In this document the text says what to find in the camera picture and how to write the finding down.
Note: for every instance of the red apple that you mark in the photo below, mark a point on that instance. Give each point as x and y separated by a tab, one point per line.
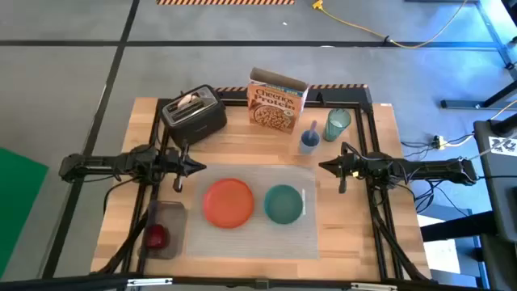
156	236

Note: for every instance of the black aluminium table frame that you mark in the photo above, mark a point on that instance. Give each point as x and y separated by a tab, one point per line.
365	125

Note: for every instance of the Cheerios Protein cereal box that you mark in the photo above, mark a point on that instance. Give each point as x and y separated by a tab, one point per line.
274	109

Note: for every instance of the long silver metal plate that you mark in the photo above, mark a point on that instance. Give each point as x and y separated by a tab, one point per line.
373	286
149	281

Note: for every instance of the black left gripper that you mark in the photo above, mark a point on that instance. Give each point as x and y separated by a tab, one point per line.
175	163

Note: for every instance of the clear plastic container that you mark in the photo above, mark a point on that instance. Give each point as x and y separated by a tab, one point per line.
171	218

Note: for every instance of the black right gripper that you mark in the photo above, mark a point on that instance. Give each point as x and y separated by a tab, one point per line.
350	166

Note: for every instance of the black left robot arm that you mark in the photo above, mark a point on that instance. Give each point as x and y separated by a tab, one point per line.
101	163

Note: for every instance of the black metal stand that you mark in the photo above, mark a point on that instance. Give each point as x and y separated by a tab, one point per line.
490	28

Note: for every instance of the green floor mat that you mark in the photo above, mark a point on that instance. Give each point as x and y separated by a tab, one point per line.
18	194

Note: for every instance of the grey cart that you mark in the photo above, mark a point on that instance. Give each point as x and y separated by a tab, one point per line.
498	182

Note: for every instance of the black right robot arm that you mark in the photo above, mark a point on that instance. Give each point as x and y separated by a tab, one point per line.
424	167

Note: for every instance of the blue cup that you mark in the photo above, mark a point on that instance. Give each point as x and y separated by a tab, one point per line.
309	145

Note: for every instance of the power strip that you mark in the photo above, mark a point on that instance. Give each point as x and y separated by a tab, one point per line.
437	141

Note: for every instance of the black rig crossbar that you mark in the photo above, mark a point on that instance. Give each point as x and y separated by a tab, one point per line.
60	283

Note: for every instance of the small white label strip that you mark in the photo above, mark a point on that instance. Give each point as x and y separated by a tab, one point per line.
303	202

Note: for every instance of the toasted bread slice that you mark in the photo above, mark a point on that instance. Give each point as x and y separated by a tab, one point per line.
186	100

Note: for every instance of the teal bowl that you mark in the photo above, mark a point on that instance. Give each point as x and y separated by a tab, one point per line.
283	204

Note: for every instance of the black toaster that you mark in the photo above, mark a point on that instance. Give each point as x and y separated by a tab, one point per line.
198	121

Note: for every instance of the orange plate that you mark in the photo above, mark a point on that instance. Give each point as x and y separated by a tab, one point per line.
228	203

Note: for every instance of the green translucent tumbler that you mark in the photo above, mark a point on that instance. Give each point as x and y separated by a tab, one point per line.
336	125

